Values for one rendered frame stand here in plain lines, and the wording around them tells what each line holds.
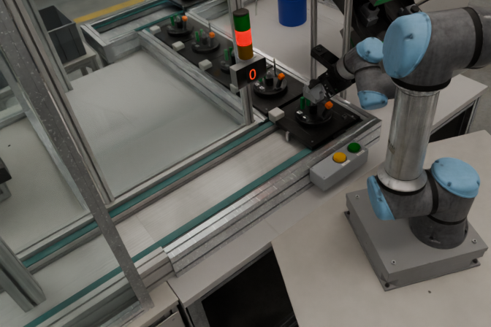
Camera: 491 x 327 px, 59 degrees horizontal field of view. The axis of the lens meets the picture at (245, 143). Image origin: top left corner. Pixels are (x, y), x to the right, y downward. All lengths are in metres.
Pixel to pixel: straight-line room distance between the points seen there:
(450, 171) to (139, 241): 0.90
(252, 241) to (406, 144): 0.61
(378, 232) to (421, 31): 0.63
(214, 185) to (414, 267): 0.67
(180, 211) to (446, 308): 0.82
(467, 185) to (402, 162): 0.19
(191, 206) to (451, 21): 0.94
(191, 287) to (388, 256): 0.56
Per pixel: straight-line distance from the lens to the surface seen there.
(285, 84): 1.76
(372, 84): 1.25
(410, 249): 1.28
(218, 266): 1.35
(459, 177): 1.17
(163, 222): 1.42
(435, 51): 0.87
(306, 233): 1.39
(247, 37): 1.38
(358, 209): 1.34
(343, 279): 1.31
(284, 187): 1.40
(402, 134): 0.99
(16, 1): 1.11
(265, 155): 1.55
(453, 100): 1.96
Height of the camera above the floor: 1.99
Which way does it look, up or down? 42 degrees down
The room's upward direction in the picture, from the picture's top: 8 degrees counter-clockwise
